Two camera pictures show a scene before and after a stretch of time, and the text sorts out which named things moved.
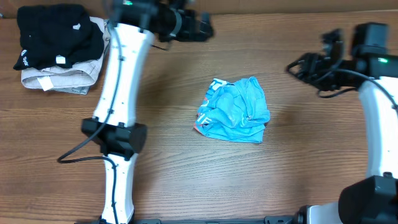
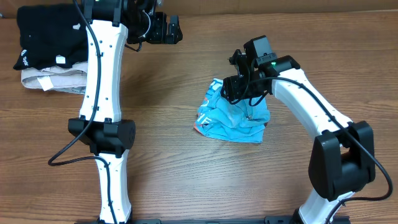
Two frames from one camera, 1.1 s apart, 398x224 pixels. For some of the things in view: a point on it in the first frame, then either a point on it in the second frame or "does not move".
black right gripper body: (311, 71) → (237, 86)
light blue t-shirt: (237, 111) does not move
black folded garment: (56, 35) does not move
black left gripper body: (193, 26) → (170, 30)
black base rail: (274, 219) does not move
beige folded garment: (81, 74) does not move
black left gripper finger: (206, 30) → (175, 33)
